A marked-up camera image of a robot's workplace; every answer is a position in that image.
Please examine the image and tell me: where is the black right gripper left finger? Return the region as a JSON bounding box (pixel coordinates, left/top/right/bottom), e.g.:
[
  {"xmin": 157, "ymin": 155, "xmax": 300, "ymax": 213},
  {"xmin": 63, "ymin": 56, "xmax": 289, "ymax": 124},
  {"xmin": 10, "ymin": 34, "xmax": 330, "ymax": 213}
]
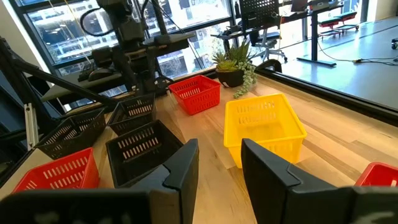
[{"xmin": 0, "ymin": 138, "xmax": 200, "ymax": 224}]

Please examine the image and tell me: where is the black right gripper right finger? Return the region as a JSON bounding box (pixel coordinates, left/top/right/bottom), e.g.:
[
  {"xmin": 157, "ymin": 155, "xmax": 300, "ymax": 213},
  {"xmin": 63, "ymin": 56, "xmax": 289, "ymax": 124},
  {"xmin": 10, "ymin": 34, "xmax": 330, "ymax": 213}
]
[{"xmin": 241, "ymin": 138, "xmax": 398, "ymax": 224}]

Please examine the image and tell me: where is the black computer mouse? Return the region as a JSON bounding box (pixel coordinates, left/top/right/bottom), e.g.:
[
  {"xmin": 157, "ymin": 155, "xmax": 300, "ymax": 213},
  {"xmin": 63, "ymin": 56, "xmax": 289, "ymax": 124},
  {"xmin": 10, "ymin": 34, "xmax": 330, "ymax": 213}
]
[{"xmin": 88, "ymin": 68, "xmax": 114, "ymax": 82}]

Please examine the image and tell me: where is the large glass window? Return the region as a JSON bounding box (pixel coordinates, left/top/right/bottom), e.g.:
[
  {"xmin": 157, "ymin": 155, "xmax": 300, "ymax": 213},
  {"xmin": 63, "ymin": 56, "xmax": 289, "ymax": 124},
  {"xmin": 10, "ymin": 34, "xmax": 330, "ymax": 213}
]
[{"xmin": 9, "ymin": 0, "xmax": 240, "ymax": 94}]

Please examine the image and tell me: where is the black plastic basket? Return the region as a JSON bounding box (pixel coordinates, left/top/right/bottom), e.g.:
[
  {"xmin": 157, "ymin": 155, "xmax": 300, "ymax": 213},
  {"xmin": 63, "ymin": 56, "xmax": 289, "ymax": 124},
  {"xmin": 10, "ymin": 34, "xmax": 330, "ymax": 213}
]
[
  {"xmin": 34, "ymin": 107, "xmax": 107, "ymax": 160},
  {"xmin": 107, "ymin": 93, "xmax": 157, "ymax": 136},
  {"xmin": 105, "ymin": 119, "xmax": 184, "ymax": 189}
]

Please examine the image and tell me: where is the grey desk top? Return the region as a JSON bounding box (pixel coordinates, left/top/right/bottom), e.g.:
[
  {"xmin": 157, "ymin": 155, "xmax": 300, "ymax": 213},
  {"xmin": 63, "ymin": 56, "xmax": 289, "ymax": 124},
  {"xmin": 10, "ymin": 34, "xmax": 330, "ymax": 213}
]
[
  {"xmin": 142, "ymin": 32, "xmax": 196, "ymax": 58},
  {"xmin": 40, "ymin": 71, "xmax": 128, "ymax": 103}
]

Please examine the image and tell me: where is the yellow plastic basket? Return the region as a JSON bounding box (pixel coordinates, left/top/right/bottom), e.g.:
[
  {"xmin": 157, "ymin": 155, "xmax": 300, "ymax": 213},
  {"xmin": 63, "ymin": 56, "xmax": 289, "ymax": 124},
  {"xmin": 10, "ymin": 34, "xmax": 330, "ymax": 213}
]
[{"xmin": 223, "ymin": 93, "xmax": 308, "ymax": 169}]

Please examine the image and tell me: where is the red plastic basket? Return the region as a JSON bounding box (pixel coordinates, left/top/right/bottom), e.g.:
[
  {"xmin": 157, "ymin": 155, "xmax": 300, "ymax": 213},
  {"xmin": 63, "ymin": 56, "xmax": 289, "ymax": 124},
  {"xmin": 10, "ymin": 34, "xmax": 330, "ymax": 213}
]
[
  {"xmin": 168, "ymin": 74, "xmax": 221, "ymax": 116},
  {"xmin": 354, "ymin": 161, "xmax": 398, "ymax": 188},
  {"xmin": 12, "ymin": 147, "xmax": 100, "ymax": 194}
]

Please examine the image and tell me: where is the succulent plant in black pot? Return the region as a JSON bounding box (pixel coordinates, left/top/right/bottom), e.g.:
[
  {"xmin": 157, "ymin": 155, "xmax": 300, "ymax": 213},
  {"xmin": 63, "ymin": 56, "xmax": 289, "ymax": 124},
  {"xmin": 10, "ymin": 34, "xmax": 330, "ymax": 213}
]
[{"xmin": 212, "ymin": 42, "xmax": 258, "ymax": 100}]

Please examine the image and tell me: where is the black table clamp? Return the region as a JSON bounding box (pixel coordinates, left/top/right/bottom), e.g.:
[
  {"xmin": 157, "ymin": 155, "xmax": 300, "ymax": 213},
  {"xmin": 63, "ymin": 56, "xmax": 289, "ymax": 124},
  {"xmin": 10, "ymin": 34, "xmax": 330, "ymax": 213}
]
[{"xmin": 256, "ymin": 58, "xmax": 283, "ymax": 74}]

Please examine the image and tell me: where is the white office chair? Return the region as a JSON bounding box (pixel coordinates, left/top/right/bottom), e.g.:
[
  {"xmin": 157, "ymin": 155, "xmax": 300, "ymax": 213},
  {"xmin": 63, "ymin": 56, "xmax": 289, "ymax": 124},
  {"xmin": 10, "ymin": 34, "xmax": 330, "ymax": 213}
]
[{"xmin": 250, "ymin": 29, "xmax": 289, "ymax": 63}]

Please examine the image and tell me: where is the black pegboard panel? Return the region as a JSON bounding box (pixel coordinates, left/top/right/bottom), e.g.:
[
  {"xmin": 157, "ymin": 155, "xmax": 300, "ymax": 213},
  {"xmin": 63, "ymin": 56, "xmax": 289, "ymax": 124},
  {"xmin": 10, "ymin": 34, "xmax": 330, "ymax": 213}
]
[{"xmin": 239, "ymin": 0, "xmax": 280, "ymax": 30}]

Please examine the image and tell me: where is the black standing desk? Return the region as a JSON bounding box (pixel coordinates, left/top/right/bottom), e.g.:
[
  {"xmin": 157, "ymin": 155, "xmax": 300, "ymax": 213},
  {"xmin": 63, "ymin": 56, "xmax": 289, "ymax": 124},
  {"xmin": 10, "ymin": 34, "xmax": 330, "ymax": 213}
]
[{"xmin": 279, "ymin": 2, "xmax": 345, "ymax": 68}]

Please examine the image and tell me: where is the red padded bench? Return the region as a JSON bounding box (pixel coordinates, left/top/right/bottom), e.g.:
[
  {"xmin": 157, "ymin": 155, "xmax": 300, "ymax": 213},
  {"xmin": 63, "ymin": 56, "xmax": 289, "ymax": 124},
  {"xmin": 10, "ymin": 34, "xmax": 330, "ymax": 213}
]
[{"xmin": 318, "ymin": 11, "xmax": 359, "ymax": 35}]

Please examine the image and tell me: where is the black diagonal frame strut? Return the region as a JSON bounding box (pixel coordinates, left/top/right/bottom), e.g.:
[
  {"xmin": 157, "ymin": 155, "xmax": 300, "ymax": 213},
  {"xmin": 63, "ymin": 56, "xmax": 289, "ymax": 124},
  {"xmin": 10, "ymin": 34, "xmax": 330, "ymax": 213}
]
[{"xmin": 0, "ymin": 37, "xmax": 118, "ymax": 108}]

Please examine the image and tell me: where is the silver metal bracket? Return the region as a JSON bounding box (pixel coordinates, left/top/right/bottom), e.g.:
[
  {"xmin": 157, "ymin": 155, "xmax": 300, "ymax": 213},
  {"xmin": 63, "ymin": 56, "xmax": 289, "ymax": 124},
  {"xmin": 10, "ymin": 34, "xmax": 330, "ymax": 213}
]
[{"xmin": 24, "ymin": 102, "xmax": 40, "ymax": 151}]

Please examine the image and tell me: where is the black floor cable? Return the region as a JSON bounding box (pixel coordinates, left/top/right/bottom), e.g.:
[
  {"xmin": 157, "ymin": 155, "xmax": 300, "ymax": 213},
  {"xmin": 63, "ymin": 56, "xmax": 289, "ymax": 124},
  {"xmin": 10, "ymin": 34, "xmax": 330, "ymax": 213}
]
[{"xmin": 317, "ymin": 40, "xmax": 398, "ymax": 67}]

